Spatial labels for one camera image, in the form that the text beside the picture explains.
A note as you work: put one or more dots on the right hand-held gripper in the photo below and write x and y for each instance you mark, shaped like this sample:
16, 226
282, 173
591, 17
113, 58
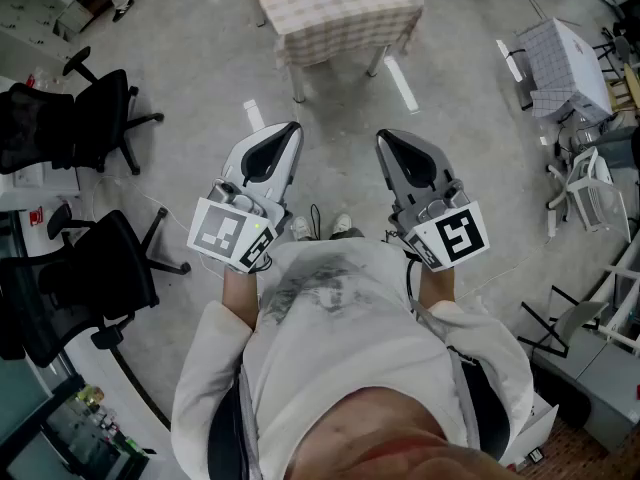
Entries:
460, 235

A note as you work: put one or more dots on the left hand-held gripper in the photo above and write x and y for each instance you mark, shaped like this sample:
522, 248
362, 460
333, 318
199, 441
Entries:
215, 228

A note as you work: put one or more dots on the person's left forearm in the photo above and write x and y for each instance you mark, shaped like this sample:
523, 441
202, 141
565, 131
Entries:
240, 293

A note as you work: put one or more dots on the person's right forearm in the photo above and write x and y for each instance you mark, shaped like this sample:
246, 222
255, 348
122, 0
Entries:
436, 288

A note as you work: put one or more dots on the person's left white shoe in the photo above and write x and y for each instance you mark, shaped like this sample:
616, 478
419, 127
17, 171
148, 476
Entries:
301, 228

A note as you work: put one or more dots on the person's white shoe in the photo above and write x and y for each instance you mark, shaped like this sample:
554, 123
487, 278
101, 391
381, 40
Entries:
341, 224
301, 228

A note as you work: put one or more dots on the metal table leg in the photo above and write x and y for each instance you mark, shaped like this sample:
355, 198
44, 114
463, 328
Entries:
298, 83
377, 60

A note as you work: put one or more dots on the person's right white shoe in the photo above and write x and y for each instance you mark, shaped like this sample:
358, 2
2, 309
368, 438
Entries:
341, 224

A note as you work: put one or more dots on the person's dark trousers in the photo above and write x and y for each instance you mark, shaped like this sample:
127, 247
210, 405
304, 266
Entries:
347, 233

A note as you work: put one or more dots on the beige checkered flower tablecloth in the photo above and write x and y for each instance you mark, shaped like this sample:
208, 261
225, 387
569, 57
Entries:
325, 13

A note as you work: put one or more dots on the person's white printed t-shirt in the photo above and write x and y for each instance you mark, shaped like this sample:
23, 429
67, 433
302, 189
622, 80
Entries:
340, 328

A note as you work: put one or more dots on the white office chair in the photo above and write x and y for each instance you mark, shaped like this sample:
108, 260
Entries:
592, 193

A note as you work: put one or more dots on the white grid-pattern tablecloth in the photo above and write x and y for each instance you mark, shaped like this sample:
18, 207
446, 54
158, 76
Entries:
560, 63

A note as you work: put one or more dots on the black office chair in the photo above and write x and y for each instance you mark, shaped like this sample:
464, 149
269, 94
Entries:
90, 278
60, 123

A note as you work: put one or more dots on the grey chair black legs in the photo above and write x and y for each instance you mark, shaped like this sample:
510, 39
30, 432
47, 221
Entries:
580, 318

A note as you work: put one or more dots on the white metal rack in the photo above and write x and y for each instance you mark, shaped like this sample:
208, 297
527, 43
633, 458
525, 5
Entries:
622, 293

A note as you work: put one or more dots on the person's head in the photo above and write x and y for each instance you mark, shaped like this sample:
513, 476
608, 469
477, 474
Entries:
390, 438

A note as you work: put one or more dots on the glass display cabinet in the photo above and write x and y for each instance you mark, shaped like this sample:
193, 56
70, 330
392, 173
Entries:
60, 428

